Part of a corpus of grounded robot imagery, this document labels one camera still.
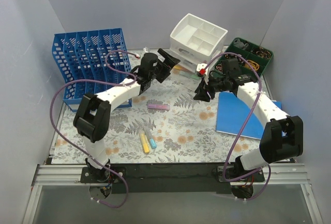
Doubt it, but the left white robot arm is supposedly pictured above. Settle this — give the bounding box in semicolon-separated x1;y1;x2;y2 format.
73;49;180;183

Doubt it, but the orange pink highlighter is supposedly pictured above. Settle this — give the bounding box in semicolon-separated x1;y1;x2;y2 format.
173;65;185;71

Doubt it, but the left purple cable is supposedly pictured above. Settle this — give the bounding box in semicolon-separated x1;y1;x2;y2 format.
49;50;140;208

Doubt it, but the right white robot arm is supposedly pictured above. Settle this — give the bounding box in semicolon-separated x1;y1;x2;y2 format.
194;58;304;182

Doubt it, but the blue highlighter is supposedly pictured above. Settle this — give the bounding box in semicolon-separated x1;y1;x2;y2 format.
144;127;157;149

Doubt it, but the green highlighter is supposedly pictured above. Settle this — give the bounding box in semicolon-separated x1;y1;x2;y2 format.
179;71;199;80

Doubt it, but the white drawer organizer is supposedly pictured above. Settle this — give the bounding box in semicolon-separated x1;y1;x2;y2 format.
170;13;228;72

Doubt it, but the yellow highlighter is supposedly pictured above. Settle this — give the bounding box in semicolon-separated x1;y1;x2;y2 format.
139;131;150;154

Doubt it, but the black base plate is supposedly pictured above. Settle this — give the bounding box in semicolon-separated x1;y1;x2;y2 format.
80;162;267;195

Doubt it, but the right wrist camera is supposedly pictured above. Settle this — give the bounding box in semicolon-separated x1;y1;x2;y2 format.
195;63;209;84

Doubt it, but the purple highlighter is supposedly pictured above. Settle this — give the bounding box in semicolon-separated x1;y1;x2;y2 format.
147;103;170;111

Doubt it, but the aluminium frame rail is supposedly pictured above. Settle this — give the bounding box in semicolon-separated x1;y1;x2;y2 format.
23;163;323;223

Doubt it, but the green compartment tray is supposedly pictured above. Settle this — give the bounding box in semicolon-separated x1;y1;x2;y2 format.
212;37;274;78

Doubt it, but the blue plastic file rack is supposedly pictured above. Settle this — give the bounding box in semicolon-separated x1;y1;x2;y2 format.
53;28;133;113

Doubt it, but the blue notebook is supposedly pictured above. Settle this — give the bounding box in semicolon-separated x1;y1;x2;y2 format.
216;92;265;140

